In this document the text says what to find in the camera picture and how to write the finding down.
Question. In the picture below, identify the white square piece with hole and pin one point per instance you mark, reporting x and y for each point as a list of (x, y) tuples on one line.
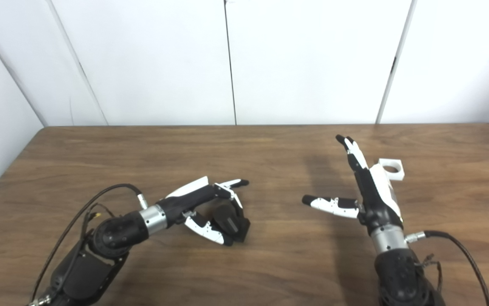
[(398, 174)]

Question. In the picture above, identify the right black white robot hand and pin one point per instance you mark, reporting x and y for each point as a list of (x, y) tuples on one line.
[(374, 204)]

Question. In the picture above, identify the black peg with square base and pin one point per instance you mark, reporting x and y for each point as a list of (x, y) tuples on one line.
[(229, 221)]

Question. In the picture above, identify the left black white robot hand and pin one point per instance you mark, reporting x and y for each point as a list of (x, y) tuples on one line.
[(189, 197)]

